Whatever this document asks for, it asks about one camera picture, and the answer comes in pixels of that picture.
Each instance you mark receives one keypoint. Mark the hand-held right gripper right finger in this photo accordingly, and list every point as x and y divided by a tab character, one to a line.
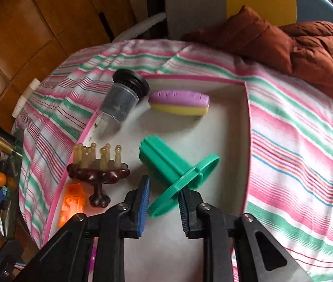
184	214

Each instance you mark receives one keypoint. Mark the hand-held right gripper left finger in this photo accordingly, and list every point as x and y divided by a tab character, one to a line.
143	205

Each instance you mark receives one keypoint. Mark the green plastic spool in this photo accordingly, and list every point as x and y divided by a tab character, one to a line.
166	164

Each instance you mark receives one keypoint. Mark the brown wooden scalp massager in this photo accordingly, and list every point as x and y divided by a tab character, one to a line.
95	176

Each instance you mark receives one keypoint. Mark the orange toy brick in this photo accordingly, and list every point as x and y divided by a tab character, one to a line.
72	205

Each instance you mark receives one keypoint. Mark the white tray with pink rim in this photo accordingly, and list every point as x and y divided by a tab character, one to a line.
210	141

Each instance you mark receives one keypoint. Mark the grey jar with black lid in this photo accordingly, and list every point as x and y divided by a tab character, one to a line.
119	102

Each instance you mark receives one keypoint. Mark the orange ball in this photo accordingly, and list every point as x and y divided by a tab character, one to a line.
0	179

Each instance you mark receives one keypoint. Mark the brass fitting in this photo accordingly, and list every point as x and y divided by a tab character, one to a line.
3	144

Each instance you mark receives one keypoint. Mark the striped bedsheet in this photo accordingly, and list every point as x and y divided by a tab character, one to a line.
287	152

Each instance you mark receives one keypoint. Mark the cream wooden slat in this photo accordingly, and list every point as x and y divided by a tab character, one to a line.
26	97

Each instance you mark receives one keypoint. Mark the white cloth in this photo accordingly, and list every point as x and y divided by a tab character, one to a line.
137	28

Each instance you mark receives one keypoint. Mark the brown quilted duvet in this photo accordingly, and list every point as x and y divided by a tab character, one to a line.
301	50

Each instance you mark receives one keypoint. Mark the grey yellow blue headboard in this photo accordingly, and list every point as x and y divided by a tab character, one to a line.
201	3

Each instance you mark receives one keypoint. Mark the wooden wardrobe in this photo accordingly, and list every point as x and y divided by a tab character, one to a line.
22	29

